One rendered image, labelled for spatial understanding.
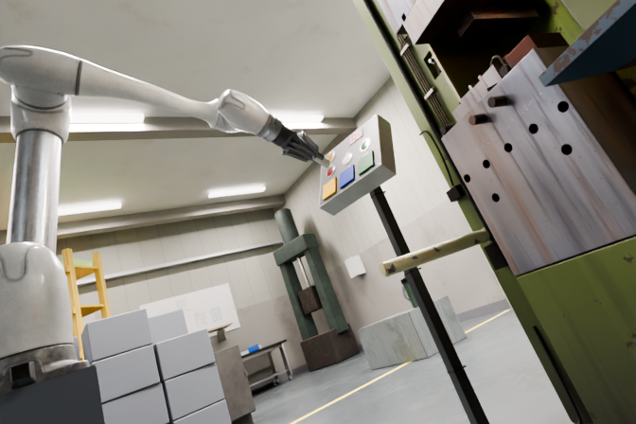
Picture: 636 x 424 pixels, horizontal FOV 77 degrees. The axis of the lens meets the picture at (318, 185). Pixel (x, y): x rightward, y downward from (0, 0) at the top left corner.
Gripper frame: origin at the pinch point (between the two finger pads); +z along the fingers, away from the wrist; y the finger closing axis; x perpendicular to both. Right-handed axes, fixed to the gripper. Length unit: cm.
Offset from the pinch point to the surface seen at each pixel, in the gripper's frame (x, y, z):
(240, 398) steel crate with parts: -12, -285, 142
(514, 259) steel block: -45, 42, 34
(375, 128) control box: 14.7, 15.4, 13.2
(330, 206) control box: -5.5, -13.0, 16.2
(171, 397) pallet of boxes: -44, -188, 39
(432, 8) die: 21, 57, -4
